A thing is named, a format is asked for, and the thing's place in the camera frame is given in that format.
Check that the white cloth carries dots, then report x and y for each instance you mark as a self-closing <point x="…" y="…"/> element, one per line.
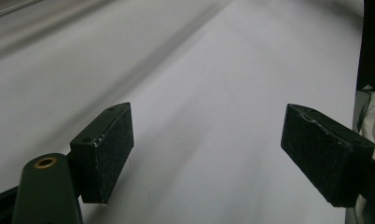
<point x="373" y="124"/>

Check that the black curtain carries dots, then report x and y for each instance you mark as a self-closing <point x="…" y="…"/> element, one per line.
<point x="372" y="43"/>

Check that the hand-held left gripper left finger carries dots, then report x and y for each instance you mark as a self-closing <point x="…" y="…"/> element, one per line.
<point x="98" y="152"/>

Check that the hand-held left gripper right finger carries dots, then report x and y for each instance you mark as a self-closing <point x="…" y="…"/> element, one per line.
<point x="322" y="155"/>

